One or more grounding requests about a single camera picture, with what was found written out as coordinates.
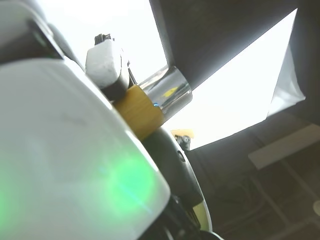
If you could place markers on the beige flat board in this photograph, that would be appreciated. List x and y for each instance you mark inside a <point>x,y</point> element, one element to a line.
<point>285,146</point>

